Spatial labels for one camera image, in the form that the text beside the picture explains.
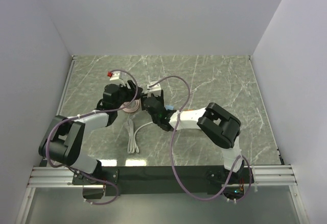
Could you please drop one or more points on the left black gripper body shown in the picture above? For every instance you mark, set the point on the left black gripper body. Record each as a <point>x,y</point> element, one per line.
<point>125,95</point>

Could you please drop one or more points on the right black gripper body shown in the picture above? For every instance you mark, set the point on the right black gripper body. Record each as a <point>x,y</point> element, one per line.
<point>160,98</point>

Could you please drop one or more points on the blue plug adapter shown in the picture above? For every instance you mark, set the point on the blue plug adapter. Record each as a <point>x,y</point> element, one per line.
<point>169,107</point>

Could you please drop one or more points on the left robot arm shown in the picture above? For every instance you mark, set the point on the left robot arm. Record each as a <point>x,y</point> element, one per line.
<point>63,139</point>

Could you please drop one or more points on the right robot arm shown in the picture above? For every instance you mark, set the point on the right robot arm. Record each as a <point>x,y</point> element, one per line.
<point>220,126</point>

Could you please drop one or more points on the black base bar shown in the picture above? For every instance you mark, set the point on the black base bar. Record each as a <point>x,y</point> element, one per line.
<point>154,180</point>

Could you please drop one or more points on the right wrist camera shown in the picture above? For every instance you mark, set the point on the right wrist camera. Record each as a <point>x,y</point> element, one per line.
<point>153,88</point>

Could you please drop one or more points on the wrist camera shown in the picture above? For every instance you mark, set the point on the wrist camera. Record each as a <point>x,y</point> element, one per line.
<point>153,88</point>
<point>116,77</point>

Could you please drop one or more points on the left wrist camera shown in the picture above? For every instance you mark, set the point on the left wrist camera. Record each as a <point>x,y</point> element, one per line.
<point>116,77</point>

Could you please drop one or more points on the aluminium rail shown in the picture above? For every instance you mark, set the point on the aluminium rail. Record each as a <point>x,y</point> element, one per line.
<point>48,177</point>

